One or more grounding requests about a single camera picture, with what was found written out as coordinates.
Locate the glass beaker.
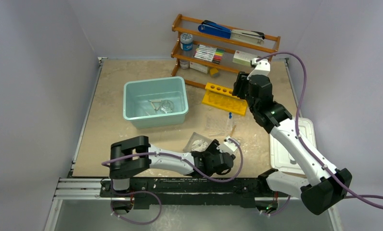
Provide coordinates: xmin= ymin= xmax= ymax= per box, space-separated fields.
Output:
xmin=159 ymin=100 xmax=175 ymax=114

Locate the clay pipe triangle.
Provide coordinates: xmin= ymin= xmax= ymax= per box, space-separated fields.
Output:
xmin=149 ymin=100 xmax=163 ymax=113

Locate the amber rubber tubing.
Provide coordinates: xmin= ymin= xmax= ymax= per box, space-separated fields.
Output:
xmin=229 ymin=125 xmax=237 ymax=137

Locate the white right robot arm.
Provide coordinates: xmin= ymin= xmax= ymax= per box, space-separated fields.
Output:
xmin=232 ymin=72 xmax=352 ymax=215

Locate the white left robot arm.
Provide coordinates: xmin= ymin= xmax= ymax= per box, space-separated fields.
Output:
xmin=102 ymin=136 xmax=242 ymax=208

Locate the clear well plate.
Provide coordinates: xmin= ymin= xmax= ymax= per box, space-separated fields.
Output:
xmin=205 ymin=116 xmax=234 ymax=136

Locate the yellow test tube rack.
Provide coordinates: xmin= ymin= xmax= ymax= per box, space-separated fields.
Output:
xmin=202 ymin=83 xmax=247 ymax=116

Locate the green white box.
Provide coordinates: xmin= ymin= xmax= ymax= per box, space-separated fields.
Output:
xmin=232 ymin=50 xmax=258 ymax=67

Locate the yellow green sponge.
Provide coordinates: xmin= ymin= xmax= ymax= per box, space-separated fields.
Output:
xmin=209 ymin=68 xmax=220 ymax=78

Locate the blue long stapler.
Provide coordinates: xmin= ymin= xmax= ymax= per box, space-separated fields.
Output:
xmin=198 ymin=20 xmax=265 ymax=40

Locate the pack of coloured markers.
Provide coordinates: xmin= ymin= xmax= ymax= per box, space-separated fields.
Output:
xmin=193 ymin=44 xmax=225 ymax=64

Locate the white box lower shelf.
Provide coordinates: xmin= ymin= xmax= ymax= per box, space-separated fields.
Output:
xmin=190 ymin=62 xmax=209 ymax=74

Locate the wooden three-tier shelf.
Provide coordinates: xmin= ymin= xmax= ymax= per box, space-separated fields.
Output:
xmin=170 ymin=14 xmax=281 ymax=76

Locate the white plastic tray lid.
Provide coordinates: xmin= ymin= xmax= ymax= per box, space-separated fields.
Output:
xmin=269 ymin=117 xmax=320 ymax=178

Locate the teal plastic tub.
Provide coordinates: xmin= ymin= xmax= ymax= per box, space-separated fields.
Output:
xmin=123 ymin=77 xmax=189 ymax=129

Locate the blue-lidded jar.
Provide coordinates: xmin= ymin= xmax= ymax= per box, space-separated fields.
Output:
xmin=179 ymin=33 xmax=193 ymax=51

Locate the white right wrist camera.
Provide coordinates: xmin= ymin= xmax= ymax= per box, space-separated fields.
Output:
xmin=247 ymin=58 xmax=271 ymax=79

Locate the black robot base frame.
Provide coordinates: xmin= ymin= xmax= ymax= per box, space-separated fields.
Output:
xmin=100 ymin=177 xmax=287 ymax=210

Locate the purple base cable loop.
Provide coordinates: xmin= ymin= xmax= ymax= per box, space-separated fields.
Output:
xmin=110 ymin=190 xmax=163 ymax=226

